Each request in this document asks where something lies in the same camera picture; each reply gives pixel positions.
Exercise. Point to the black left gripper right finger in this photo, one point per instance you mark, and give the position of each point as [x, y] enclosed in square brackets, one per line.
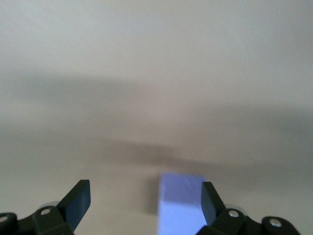
[210, 203]

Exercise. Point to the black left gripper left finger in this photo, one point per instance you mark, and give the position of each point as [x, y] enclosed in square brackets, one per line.
[75, 205]

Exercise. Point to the purple foam block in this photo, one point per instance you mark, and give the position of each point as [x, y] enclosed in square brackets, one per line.
[181, 203]

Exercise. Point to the brown table cover sheet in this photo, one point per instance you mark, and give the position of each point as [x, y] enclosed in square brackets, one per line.
[146, 73]

